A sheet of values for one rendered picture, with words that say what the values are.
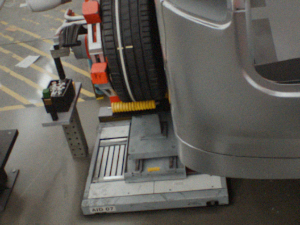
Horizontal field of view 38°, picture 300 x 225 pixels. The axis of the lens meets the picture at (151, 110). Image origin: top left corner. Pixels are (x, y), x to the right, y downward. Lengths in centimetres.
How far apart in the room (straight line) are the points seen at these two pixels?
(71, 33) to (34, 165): 119
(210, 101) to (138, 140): 143
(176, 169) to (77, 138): 77
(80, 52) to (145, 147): 68
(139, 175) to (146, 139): 24
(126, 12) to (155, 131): 86
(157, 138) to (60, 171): 71
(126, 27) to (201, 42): 92
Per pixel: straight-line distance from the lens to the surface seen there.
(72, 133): 292
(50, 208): 277
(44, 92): 253
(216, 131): 138
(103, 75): 211
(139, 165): 260
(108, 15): 213
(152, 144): 264
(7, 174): 310
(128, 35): 208
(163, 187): 257
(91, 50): 216
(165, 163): 261
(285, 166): 151
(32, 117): 360
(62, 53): 228
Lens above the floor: 188
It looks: 35 degrees down
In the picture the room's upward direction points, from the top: 10 degrees counter-clockwise
